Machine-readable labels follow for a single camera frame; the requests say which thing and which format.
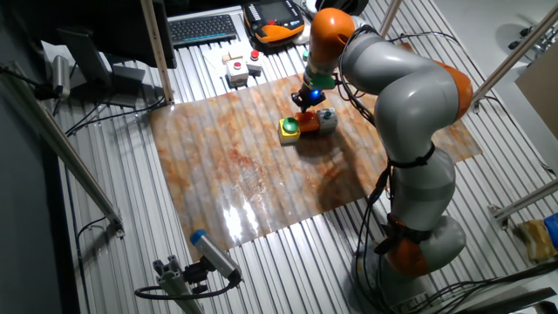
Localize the long aluminium frame bar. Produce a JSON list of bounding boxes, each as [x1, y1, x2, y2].
[[0, 60, 126, 239]]

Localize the orange black teach pendant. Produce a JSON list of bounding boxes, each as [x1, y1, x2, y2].
[[242, 0, 306, 45]]

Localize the yellow plastic package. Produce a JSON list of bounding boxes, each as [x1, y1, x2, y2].
[[518, 219, 558, 263]]

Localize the aluminium bar with bracket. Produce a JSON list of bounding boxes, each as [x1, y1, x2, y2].
[[487, 178, 558, 231]]

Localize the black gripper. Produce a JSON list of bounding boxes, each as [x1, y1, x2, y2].
[[290, 87, 328, 116]]

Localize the blue package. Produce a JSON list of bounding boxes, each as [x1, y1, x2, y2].
[[543, 212, 558, 249]]

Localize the silver cylindrical camera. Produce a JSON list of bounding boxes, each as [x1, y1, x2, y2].
[[51, 54, 72, 99]]

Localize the brown cardboard board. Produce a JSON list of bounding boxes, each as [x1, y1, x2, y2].
[[514, 51, 558, 140]]

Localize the black round device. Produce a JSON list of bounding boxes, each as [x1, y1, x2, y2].
[[314, 0, 371, 17]]

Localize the black monitor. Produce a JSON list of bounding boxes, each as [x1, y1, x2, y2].
[[8, 0, 178, 70]]

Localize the office chair base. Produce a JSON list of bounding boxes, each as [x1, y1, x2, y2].
[[507, 24, 558, 56]]

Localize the white paper sheet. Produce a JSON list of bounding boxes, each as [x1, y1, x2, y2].
[[202, 41, 263, 79]]

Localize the black floor cables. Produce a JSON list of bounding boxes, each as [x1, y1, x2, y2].
[[409, 261, 558, 314]]

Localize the small white box red button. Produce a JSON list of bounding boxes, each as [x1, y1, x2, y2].
[[246, 49, 264, 74]]

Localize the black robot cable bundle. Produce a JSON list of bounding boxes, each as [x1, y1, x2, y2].
[[337, 24, 454, 314]]

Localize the large white box red button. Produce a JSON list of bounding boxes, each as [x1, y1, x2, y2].
[[225, 59, 250, 88]]

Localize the yellow box green button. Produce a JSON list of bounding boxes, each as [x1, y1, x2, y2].
[[277, 116, 303, 146]]

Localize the black camera cable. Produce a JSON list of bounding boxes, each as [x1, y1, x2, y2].
[[133, 278, 240, 302]]

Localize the black keyboard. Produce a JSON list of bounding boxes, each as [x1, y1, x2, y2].
[[167, 14, 240, 49]]

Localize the thin aluminium upright bar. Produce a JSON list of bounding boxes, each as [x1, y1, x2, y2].
[[378, 0, 404, 38]]

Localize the grey box small green button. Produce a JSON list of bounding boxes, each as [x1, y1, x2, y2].
[[316, 107, 340, 136]]

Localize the black monitor cables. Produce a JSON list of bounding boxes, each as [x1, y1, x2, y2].
[[65, 93, 167, 137]]

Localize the silver camera blue cap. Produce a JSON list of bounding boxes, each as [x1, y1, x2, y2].
[[189, 229, 243, 284]]

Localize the short aluminium profile stub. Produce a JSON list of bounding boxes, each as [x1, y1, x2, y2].
[[152, 255, 204, 314]]

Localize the beige upright post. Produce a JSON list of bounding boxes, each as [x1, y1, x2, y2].
[[139, 0, 176, 106]]

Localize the white computer mouse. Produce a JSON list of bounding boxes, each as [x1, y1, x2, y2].
[[291, 24, 312, 46]]

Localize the dark monitor stand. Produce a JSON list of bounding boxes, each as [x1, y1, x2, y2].
[[57, 26, 147, 109]]

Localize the orange marble pattern mat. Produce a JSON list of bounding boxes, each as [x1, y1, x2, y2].
[[148, 72, 484, 263]]

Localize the diagonal aluminium frame bar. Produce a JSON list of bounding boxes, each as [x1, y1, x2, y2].
[[470, 3, 558, 110]]

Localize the green gripper mount ring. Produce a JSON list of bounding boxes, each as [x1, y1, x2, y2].
[[303, 71, 337, 91]]

